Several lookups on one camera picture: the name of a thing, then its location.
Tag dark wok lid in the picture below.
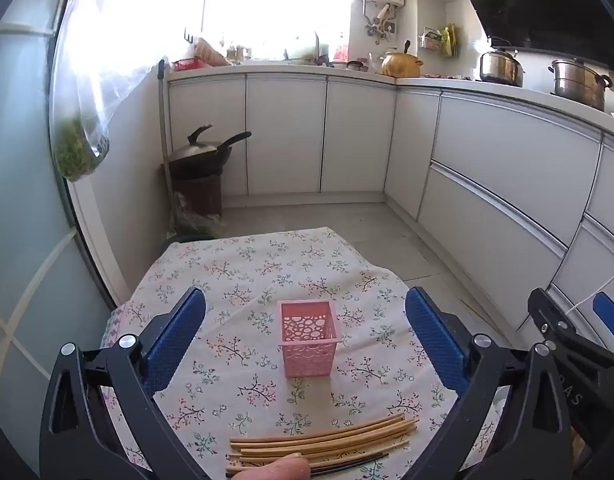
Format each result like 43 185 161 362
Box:
169 124 228 162

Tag woven bamboo board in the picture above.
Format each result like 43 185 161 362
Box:
193 36 232 67

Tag floral tablecloth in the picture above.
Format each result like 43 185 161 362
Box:
101 227 504 480

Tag white cable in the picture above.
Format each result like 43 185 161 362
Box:
566 255 614 319

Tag person's left hand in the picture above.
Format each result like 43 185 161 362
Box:
235 452 312 480

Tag pink perforated plastic basket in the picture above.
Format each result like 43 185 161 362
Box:
278 300 340 379

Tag white kitchen countertop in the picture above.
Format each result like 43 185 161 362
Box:
165 62 614 133

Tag clear plastic bag of greens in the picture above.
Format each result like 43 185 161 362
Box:
49 0 168 183

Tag wall rack with packets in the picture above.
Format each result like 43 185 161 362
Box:
419 23 460 58

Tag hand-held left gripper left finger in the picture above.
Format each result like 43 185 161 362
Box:
39 287 210 480

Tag small steel pot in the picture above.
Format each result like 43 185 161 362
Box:
479 37 526 88

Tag mop pole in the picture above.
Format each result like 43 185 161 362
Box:
157 59 178 237

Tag black range hood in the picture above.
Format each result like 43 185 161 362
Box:
444 0 614 74

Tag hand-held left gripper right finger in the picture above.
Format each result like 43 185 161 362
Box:
404 287 575 480

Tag golden cooking pot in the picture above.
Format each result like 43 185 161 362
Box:
381 40 424 79

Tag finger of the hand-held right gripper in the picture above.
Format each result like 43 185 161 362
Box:
592 291 614 358
528 288 614 376

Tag bag of green vegetables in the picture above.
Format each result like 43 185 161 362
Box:
173 192 228 237

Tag large steel pot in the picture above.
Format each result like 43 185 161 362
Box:
551 58 614 111

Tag bundle of wooden chopsticks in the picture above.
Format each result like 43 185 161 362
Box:
226 413 420 477

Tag water heater pipes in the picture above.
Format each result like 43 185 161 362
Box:
362 2 398 44

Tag brown bin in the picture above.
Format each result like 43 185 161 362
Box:
172 170 224 219

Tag dark round basin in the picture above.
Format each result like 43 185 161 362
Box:
159 232 216 257

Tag black wok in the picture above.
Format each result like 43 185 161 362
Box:
168 131 252 180

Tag white kitchen cabinets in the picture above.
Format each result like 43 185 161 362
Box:
167 72 614 366

